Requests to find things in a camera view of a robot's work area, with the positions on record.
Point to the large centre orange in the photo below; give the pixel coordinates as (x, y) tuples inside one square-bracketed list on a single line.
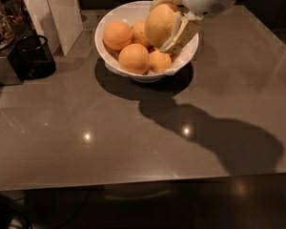
[(139, 37)]

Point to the small front orange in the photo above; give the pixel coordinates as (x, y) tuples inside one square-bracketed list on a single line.
[(160, 62)]

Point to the white ceramic bowl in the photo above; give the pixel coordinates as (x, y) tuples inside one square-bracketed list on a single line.
[(127, 13)]

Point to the dark metal box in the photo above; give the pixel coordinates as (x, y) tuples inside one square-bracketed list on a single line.
[(13, 71)]

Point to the white board panel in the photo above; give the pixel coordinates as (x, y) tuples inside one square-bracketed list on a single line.
[(59, 20)]

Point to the black mesh cup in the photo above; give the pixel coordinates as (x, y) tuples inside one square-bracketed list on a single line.
[(35, 56)]

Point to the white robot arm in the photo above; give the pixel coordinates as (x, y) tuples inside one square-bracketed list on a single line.
[(186, 26)]

